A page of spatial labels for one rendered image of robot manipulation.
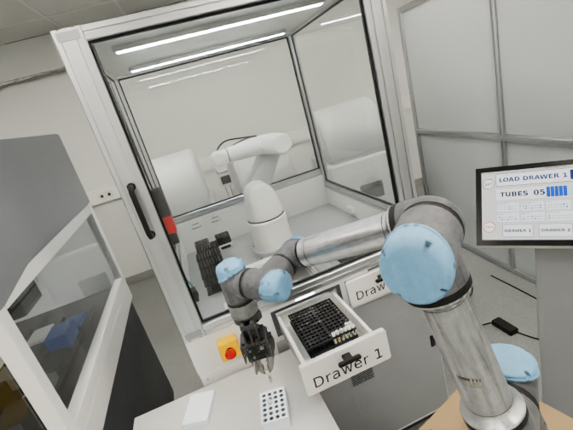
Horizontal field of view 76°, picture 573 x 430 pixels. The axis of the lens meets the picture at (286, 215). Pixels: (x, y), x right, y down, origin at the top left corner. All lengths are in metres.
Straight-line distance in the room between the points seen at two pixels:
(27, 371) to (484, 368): 1.07
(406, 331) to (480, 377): 1.01
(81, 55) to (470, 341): 1.17
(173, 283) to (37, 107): 3.61
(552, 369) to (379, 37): 1.52
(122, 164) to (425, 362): 1.52
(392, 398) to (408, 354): 0.23
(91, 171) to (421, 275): 4.26
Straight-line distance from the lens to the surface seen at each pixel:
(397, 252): 0.60
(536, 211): 1.57
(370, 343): 1.22
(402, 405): 1.99
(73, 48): 1.25
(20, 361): 1.22
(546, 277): 1.74
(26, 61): 4.74
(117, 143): 1.22
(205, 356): 1.47
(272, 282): 0.84
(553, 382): 2.06
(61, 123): 4.64
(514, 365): 0.96
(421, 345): 1.85
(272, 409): 1.28
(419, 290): 0.63
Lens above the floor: 1.68
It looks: 18 degrees down
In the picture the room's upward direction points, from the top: 16 degrees counter-clockwise
